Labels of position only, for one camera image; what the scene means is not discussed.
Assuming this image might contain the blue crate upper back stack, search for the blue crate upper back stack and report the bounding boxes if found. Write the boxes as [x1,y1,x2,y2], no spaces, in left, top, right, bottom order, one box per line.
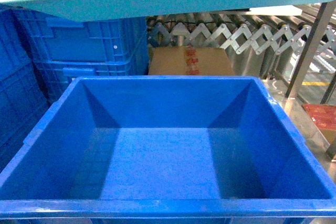
[14,9,148,65]

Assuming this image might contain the blue crate stack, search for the blue crate stack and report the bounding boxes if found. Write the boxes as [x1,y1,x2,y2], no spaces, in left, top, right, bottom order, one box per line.
[14,9,148,65]
[1,8,48,168]
[34,49,149,103]

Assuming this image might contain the blue crate lower back stack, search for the blue crate lower back stack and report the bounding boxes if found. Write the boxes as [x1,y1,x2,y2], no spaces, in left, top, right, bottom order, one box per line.
[34,49,149,103]

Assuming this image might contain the blue crate top front stack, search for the blue crate top front stack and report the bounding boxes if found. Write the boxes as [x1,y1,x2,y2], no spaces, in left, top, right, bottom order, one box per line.
[1,8,48,168]

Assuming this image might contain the brown cardboard box red print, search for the brown cardboard box red print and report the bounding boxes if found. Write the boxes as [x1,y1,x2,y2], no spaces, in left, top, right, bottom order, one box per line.
[149,46,235,76]

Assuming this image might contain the blue open target crate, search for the blue open target crate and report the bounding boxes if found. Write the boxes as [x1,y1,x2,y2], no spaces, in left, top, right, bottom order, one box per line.
[1,76,335,223]

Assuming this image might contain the expandable roller conveyor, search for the expandable roller conveyor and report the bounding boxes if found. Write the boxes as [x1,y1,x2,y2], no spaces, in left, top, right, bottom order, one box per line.
[146,7,336,78]

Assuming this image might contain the red topped cardboard box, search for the red topped cardboard box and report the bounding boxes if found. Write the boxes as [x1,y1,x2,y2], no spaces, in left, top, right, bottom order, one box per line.
[302,104,335,144]

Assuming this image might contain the stainless steel shelf rack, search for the stainless steel shelf rack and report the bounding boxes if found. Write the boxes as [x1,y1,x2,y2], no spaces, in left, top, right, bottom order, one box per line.
[259,1,336,162]

